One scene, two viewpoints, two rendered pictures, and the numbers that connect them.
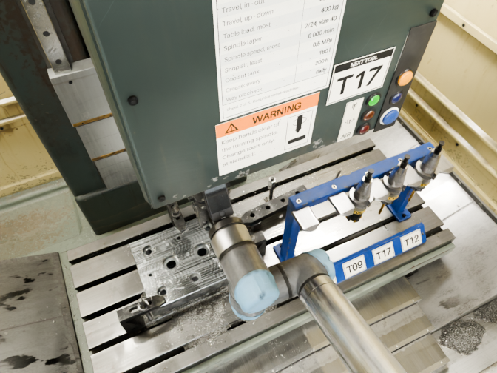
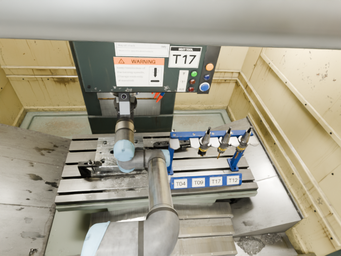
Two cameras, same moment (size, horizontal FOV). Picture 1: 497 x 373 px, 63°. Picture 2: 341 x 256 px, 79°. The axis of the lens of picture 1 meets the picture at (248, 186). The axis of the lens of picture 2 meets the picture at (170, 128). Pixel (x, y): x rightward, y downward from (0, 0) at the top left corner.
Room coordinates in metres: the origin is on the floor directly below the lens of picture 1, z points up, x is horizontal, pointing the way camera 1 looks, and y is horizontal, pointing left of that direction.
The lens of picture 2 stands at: (-0.15, -0.28, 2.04)
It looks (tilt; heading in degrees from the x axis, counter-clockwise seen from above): 45 degrees down; 13
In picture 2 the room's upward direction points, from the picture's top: 7 degrees clockwise
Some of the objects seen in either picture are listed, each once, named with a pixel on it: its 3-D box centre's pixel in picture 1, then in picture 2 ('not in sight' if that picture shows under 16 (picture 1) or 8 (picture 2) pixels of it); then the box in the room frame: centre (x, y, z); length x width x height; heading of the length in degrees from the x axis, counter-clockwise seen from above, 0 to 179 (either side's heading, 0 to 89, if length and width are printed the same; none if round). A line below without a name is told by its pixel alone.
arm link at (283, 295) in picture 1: (256, 292); (130, 159); (0.31, -0.02, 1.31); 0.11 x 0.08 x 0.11; 114
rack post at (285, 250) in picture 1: (291, 234); (170, 154); (0.59, -0.13, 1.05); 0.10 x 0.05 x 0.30; 26
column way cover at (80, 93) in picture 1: (153, 118); (130, 88); (0.96, 0.31, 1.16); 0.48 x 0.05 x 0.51; 116
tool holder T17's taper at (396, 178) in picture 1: (399, 172); (227, 136); (0.66, -0.40, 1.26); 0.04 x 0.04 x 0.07
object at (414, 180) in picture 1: (410, 177); (234, 141); (0.69, -0.45, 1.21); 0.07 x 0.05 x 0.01; 26
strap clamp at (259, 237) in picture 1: (245, 247); not in sight; (0.59, 0.01, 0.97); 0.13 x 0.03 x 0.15; 116
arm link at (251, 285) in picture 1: (249, 277); (124, 145); (0.30, 0.00, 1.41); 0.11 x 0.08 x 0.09; 26
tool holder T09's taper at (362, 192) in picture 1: (364, 187); (206, 136); (0.62, -0.30, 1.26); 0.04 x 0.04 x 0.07
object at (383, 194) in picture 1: (377, 190); (214, 142); (0.64, -0.35, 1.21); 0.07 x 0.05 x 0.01; 26
